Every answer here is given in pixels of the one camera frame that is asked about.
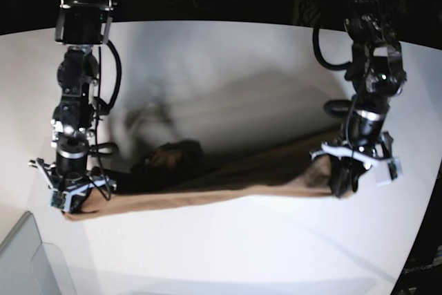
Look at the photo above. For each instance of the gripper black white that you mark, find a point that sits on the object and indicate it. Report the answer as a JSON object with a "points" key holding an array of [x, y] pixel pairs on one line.
{"points": [[82, 185], [349, 164]]}

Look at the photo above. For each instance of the brown t-shirt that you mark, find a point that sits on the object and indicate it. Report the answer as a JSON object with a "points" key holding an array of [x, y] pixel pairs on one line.
{"points": [[178, 178]]}

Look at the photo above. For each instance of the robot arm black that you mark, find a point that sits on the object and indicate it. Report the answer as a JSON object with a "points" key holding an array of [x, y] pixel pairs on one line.
{"points": [[377, 75], [81, 26]]}

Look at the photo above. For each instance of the grey plastic bin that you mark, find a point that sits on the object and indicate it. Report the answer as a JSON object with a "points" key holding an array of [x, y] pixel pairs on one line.
{"points": [[31, 266]]}

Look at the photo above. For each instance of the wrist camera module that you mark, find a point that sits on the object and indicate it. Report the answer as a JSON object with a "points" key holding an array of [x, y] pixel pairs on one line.
{"points": [[388, 170], [62, 200]]}

